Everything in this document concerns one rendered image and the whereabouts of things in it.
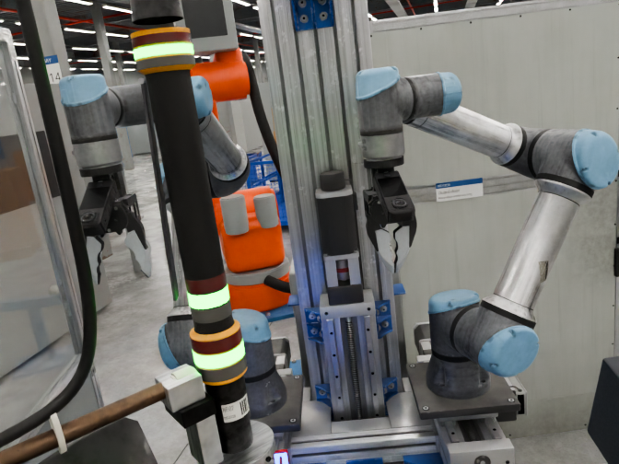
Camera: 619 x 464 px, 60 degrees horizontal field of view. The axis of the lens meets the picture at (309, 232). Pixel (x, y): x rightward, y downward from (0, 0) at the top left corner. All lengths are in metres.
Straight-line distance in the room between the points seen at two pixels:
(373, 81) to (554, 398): 2.23
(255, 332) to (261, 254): 3.21
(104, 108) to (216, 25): 3.42
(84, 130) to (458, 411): 0.96
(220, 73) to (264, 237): 1.35
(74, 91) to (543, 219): 0.91
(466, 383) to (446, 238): 1.17
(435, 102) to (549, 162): 0.34
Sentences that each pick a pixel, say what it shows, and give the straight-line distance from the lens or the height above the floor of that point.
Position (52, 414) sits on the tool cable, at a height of 1.56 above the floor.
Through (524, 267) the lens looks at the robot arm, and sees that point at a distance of 1.18.
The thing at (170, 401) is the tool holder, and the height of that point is 1.54.
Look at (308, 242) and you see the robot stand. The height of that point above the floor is 1.39.
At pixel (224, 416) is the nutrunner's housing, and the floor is 1.50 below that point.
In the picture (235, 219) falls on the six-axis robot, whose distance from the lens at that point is 4.29.
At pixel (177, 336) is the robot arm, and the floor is 1.25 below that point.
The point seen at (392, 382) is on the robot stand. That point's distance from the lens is 1.51.
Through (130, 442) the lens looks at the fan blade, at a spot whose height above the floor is 1.42.
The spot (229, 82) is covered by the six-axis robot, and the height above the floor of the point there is 1.91.
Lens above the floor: 1.76
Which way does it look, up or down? 15 degrees down
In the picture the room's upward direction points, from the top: 7 degrees counter-clockwise
